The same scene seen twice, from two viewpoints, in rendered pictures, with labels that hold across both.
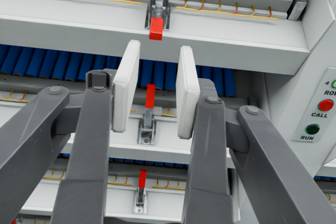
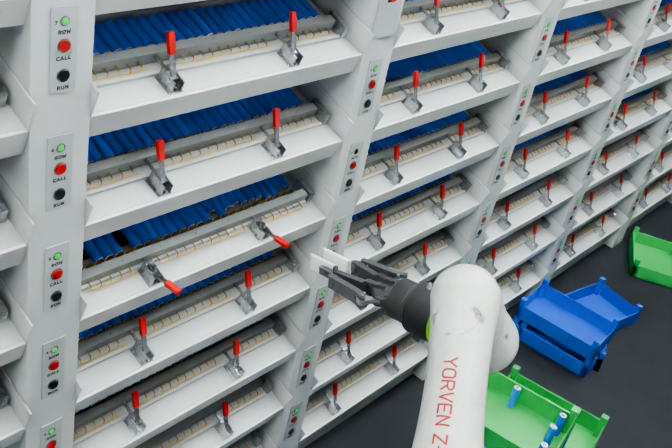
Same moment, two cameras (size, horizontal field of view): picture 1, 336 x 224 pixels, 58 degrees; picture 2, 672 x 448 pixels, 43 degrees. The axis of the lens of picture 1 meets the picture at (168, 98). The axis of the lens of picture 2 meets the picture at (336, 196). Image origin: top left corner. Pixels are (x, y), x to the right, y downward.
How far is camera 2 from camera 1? 1.47 m
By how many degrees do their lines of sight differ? 42
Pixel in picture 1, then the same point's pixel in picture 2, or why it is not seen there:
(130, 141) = (241, 315)
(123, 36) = (251, 251)
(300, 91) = (324, 237)
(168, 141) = (260, 303)
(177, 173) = (245, 335)
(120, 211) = (226, 384)
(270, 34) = (305, 216)
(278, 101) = (310, 246)
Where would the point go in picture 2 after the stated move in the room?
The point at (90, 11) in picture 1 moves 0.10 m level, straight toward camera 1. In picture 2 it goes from (229, 245) to (272, 266)
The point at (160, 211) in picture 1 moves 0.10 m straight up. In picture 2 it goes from (250, 368) to (256, 335)
